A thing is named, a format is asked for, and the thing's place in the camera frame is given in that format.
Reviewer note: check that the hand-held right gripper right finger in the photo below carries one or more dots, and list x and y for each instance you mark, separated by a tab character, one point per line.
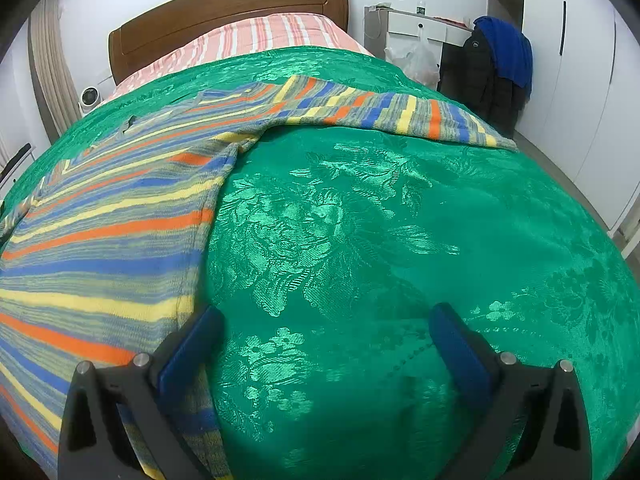
457	350

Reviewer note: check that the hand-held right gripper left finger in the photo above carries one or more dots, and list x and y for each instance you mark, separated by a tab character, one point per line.
192	345

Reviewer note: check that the striped knit sweater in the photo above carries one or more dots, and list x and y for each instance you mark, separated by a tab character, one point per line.
100	240

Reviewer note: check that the green floral blanket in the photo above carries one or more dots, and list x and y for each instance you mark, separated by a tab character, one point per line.
375	210

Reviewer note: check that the black flat object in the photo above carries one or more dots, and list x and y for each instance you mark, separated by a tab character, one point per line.
17	160

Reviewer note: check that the small white fan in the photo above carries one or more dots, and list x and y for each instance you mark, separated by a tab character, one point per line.
89	100

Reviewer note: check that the white plastic bag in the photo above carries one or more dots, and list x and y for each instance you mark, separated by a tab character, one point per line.
417	60

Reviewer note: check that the white wardrobe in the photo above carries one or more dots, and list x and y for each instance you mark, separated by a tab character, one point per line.
585	85

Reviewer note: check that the blue garment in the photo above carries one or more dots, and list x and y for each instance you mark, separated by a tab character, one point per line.
510	50

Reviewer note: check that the beige curtain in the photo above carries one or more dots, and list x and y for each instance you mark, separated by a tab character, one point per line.
50	70

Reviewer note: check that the pink striped bedsheet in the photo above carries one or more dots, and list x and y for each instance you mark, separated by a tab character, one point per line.
280	32

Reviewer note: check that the white desk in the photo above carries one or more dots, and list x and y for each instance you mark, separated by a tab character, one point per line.
405	22

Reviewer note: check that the brown wooden headboard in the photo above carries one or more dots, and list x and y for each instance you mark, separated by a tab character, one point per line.
225	5

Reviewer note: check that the clear plastic bottle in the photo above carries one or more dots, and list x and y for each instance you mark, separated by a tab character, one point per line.
420	7

